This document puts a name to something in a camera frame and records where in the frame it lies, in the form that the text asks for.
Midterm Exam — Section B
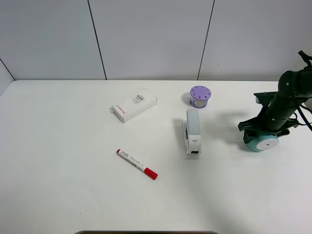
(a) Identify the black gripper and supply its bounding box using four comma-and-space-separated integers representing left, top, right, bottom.
238, 92, 298, 144

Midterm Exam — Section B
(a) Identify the teal pencil sharpener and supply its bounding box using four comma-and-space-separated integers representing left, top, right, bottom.
246, 135, 279, 152

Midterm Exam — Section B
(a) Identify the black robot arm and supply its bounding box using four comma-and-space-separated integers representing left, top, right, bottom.
238, 67, 312, 145

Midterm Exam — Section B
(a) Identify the white grey stapler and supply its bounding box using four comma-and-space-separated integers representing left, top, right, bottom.
182, 109, 201, 155

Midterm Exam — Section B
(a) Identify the purple round container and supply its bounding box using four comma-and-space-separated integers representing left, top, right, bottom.
190, 85, 212, 109

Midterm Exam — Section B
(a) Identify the red white marker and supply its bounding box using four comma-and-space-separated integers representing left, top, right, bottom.
117, 149, 158, 180

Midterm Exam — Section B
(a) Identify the white cardboard box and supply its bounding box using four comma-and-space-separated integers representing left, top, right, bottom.
110, 88, 158, 123

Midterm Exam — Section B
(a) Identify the black cable bundle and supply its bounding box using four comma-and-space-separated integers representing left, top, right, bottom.
290, 50, 312, 132

